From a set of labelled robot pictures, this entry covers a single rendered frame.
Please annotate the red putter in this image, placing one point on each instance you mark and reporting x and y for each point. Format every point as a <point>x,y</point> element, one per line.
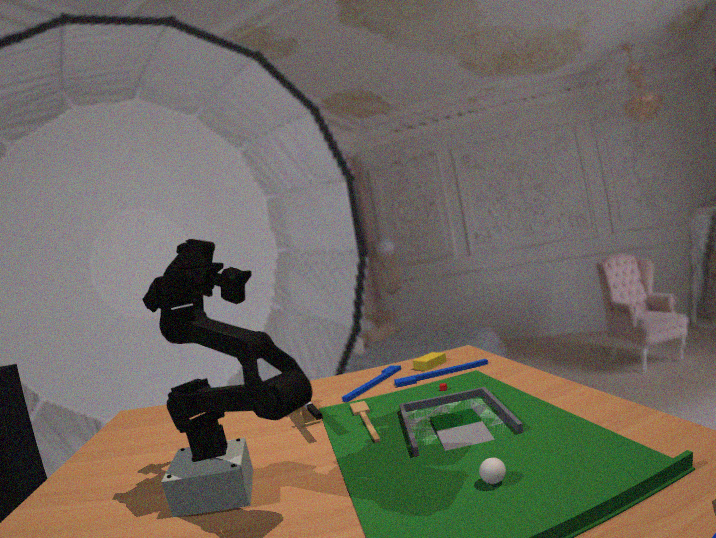
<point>317,414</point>

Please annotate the white golf ball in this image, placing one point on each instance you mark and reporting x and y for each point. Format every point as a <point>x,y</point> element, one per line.
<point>492,470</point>

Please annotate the yellow rectangular block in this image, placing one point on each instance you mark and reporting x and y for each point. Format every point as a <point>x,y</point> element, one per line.
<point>429,361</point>

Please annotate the green flat mat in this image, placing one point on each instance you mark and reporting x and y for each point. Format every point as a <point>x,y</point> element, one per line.
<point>559,463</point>

